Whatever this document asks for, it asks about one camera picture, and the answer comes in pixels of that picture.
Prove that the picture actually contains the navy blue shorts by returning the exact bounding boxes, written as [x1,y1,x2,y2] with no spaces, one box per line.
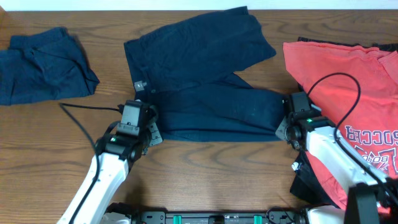
[124,7,284,142]

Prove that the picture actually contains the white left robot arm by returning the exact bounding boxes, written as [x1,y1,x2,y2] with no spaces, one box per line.
[59,100,163,224]

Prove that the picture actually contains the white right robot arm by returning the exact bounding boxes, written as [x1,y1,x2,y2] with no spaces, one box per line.
[275,91,397,224]

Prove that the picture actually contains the black garment under pile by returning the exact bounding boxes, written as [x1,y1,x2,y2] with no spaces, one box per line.
[290,151,335,205]

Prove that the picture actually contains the red printed t-shirt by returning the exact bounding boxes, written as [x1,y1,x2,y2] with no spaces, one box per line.
[282,41,398,214]

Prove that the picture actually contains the folded navy cloth left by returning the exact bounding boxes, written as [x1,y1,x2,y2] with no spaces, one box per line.
[1,27,100,106]

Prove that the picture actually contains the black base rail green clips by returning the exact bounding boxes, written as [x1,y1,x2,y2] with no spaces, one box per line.
[140,209,307,224]

